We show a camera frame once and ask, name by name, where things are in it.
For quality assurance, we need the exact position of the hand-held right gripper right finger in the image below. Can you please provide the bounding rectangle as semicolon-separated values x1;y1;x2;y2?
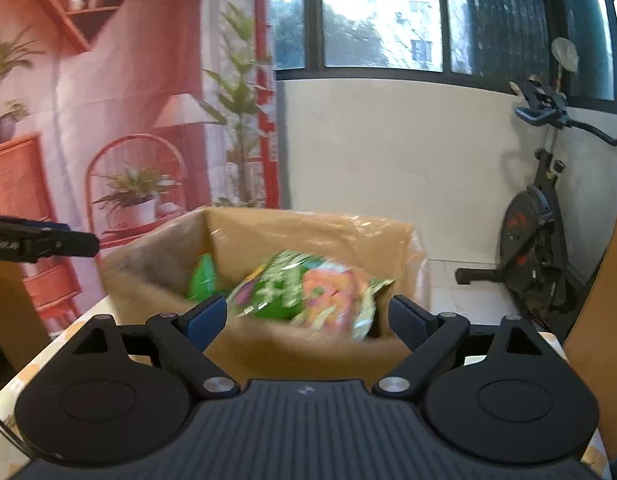
374;295;549;402

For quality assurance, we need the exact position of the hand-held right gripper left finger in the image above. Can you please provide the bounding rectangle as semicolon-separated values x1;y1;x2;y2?
71;295;242;402

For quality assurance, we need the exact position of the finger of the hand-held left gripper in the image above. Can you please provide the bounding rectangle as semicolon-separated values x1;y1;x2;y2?
20;220;100;264

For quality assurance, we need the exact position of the bright green snack packet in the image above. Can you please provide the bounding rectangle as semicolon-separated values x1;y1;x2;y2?
188;252;220;302

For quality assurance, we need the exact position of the cardboard box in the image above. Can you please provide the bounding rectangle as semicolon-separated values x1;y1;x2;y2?
101;207;431;386

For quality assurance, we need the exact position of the green and pink snack packet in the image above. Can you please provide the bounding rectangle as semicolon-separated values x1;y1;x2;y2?
227;250;395;342

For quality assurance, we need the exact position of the brown wooden panel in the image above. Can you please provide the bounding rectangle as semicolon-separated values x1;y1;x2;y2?
0;260;49;376
563;200;617;466

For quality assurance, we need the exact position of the checkered floral tablecloth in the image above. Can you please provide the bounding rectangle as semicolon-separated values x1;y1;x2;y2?
0;295;611;480

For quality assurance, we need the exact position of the black exercise bike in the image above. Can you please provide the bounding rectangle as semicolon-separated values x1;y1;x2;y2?
455;77;617;331

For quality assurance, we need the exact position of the printed room backdrop cloth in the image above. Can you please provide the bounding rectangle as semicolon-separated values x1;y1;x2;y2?
0;0;282;336

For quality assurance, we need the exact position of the pale round paddle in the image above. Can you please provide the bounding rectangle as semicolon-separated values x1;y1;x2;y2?
551;37;579;96

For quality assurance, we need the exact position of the black framed window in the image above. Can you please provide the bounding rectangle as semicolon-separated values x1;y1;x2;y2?
268;0;617;116

